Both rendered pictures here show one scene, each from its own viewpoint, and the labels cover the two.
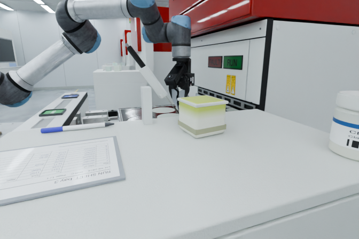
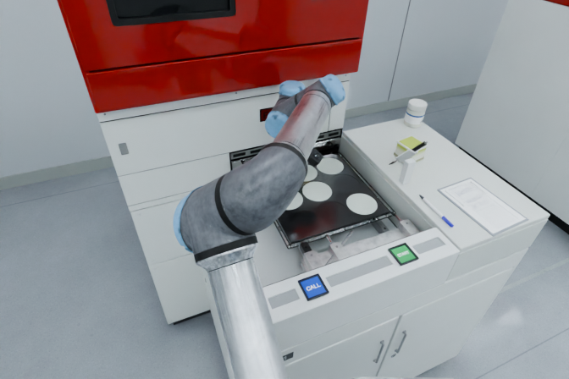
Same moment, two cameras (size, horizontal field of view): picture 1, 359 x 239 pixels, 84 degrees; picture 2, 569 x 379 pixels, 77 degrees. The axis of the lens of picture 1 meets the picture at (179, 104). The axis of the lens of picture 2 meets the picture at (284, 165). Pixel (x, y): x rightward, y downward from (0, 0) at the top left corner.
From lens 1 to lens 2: 1.43 m
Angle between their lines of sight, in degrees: 86
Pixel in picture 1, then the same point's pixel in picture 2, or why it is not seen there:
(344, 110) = (420, 112)
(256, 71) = (341, 106)
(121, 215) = (485, 175)
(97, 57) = not seen: outside the picture
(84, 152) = (462, 194)
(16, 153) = (480, 218)
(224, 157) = (436, 154)
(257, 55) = not seen: hidden behind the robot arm
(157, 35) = not seen: hidden behind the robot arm
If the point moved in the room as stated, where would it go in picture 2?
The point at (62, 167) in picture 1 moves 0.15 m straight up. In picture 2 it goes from (477, 195) to (495, 156)
